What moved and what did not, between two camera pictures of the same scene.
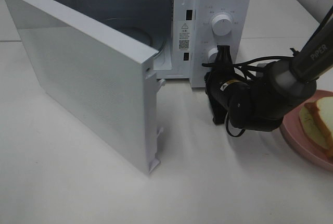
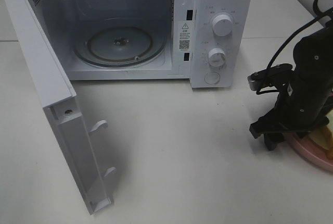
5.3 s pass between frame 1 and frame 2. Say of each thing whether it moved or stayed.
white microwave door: moved
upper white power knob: stayed
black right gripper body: moved
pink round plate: stayed
